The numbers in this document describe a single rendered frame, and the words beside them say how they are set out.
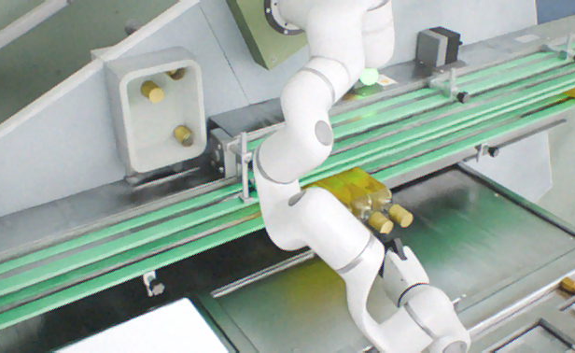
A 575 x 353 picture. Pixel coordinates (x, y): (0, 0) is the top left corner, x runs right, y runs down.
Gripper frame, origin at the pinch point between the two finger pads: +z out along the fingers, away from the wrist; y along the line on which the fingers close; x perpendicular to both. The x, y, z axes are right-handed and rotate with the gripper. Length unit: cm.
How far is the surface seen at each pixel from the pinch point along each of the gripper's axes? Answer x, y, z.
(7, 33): 69, 25, 86
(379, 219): -3.2, 1.7, 7.8
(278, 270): 17.3, -12.5, 14.8
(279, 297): 19.9, -12.5, 6.3
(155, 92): 38, 27, 31
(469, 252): -29.9, -16.0, 10.5
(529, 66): -66, 14, 46
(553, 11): -105, 13, 85
